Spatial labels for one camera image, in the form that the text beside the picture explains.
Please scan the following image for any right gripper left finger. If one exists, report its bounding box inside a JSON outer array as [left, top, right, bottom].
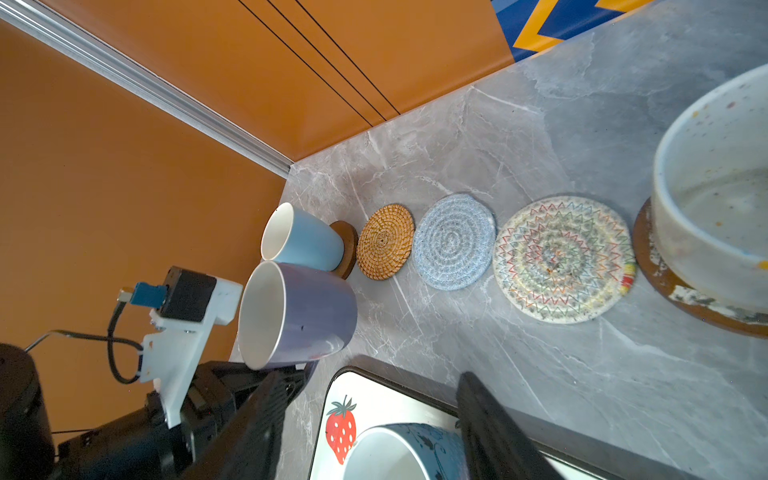
[[182, 371, 288, 479]]

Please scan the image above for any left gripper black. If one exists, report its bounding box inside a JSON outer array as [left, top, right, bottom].
[[50, 361, 316, 479]]

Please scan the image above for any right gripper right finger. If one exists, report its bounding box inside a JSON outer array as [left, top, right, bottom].
[[456, 372, 561, 480]]

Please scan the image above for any white mug purple handle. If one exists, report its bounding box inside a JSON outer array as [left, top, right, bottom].
[[238, 261, 358, 370]]

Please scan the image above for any multicolour woven coaster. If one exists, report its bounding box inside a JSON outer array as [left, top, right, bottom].
[[492, 196, 637, 325]]

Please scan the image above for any grey blue rope coaster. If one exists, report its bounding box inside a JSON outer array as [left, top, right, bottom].
[[412, 193, 496, 291]]

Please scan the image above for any blue mug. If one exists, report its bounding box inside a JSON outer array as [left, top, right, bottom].
[[261, 202, 344, 272], [342, 423, 469, 480]]

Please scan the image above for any light brown wooden coaster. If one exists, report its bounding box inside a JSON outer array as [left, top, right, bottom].
[[330, 220, 359, 279]]

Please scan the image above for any dark brown wooden coaster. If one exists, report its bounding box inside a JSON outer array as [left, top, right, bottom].
[[632, 199, 767, 339]]

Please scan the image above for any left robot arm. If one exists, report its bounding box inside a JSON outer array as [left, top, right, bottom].
[[1, 344, 315, 479]]

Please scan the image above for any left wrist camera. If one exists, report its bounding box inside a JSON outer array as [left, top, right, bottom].
[[117, 266, 244, 429]]

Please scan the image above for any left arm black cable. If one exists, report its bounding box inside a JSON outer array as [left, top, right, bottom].
[[23, 299, 145, 386]]

